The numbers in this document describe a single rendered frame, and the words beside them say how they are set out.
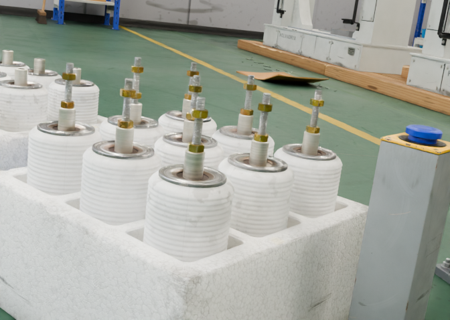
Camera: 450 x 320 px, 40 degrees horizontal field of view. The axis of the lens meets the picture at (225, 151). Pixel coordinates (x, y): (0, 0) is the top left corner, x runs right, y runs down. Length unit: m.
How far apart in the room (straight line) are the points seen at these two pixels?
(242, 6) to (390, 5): 3.62
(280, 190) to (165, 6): 6.65
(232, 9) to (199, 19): 0.42
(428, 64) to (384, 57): 0.72
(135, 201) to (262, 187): 0.15
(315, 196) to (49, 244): 0.35
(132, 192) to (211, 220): 0.12
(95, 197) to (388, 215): 0.34
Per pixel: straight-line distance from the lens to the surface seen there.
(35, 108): 1.14
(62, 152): 0.81
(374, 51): 4.23
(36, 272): 0.82
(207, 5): 7.48
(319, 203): 0.84
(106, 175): 0.72
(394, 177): 0.72
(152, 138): 0.89
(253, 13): 7.70
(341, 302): 0.92
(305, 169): 0.82
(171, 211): 0.65
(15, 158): 1.10
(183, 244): 0.66
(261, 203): 0.73
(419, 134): 0.72
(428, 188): 0.70
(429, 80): 3.59
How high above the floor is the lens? 0.45
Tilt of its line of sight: 14 degrees down
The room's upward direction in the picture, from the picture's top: 7 degrees clockwise
